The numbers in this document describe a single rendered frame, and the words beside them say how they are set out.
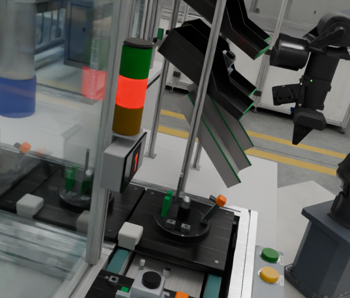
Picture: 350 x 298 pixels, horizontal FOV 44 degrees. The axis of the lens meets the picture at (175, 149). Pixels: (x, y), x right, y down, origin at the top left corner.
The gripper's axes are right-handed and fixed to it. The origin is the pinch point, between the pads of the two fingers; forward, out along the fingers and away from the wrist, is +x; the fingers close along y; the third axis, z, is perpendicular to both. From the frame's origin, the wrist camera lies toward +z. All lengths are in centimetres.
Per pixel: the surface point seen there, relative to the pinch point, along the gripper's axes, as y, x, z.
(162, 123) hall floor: -288, 126, 80
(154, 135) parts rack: -47, 31, 40
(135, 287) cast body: 41.0, 17.6, 21.6
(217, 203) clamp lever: 5.9, 19.9, 12.7
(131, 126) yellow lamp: 26.1, -1.8, 30.2
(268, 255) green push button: 7.7, 28.3, -1.7
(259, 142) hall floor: -302, 124, -13
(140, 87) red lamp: 25.7, -8.6, 29.9
